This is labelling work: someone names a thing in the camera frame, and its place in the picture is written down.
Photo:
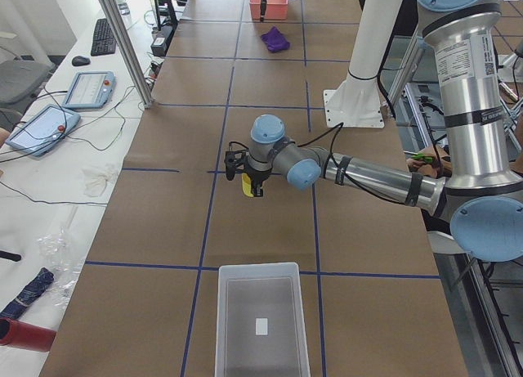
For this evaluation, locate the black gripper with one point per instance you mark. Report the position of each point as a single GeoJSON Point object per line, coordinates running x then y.
{"type": "Point", "coordinates": [257, 177]}

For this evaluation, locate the yellow plastic cup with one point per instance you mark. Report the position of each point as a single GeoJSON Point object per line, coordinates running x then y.
{"type": "Point", "coordinates": [247, 185]}

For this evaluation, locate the purple cloth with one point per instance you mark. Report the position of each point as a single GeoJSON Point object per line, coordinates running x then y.
{"type": "Point", "coordinates": [275, 41]}

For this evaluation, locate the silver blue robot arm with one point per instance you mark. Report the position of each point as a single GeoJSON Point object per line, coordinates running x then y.
{"type": "Point", "coordinates": [482, 199]}

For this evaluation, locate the person hand holding device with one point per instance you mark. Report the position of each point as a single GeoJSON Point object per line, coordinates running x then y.
{"type": "Point", "coordinates": [442, 166]}

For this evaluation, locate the clear plastic storage bin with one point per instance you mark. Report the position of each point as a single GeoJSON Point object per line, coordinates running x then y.
{"type": "Point", "coordinates": [260, 321]}

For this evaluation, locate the crumpled white cloth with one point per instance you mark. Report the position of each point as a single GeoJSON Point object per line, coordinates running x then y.
{"type": "Point", "coordinates": [97, 178]}

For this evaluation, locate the green handheld device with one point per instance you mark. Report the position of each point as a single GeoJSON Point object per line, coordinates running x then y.
{"type": "Point", "coordinates": [427, 159]}

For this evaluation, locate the pink plastic bin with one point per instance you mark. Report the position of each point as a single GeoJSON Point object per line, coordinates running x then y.
{"type": "Point", "coordinates": [275, 9]}

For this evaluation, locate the upper blue teach pendant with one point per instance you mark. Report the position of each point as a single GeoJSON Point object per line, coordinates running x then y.
{"type": "Point", "coordinates": [90, 90]}

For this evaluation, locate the blue teach pendant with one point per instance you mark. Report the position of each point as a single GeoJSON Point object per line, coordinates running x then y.
{"type": "Point", "coordinates": [90, 90]}
{"type": "Point", "coordinates": [42, 132]}

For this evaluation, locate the crumpled clear plastic wrap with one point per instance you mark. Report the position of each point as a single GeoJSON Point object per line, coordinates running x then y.
{"type": "Point", "coordinates": [62, 260]}

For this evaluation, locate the black keyboard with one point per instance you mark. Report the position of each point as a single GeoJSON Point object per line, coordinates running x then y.
{"type": "Point", "coordinates": [103, 40]}

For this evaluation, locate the black computer mouse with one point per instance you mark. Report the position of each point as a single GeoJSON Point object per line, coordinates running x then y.
{"type": "Point", "coordinates": [80, 61]}

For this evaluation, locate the lower blue teach pendant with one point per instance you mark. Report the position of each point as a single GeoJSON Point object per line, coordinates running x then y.
{"type": "Point", "coordinates": [42, 132]}

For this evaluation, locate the folded dark blue umbrella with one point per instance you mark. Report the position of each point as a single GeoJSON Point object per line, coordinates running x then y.
{"type": "Point", "coordinates": [28, 295]}

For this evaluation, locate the grey office chair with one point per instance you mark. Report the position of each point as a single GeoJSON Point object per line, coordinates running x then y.
{"type": "Point", "coordinates": [20, 78]}

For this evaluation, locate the red cylinder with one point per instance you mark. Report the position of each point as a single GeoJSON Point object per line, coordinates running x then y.
{"type": "Point", "coordinates": [21, 335]}

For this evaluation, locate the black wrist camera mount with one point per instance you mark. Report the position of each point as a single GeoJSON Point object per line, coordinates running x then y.
{"type": "Point", "coordinates": [236, 157]}

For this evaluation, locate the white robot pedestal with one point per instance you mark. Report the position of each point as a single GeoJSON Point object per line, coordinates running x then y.
{"type": "Point", "coordinates": [356, 102]}

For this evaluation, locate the aluminium frame post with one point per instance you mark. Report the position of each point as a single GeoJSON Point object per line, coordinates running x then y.
{"type": "Point", "coordinates": [111, 11]}

